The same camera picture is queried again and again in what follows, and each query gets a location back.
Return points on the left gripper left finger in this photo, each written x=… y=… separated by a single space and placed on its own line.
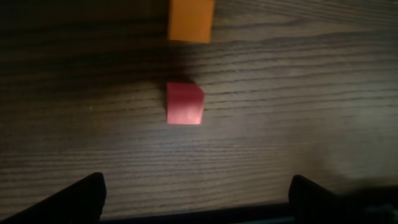
x=74 y=202

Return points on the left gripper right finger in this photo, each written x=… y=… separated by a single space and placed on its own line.
x=314 y=205

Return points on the red cube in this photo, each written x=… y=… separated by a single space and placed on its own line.
x=185 y=104

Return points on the orange cube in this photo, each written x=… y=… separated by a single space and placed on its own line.
x=190 y=20

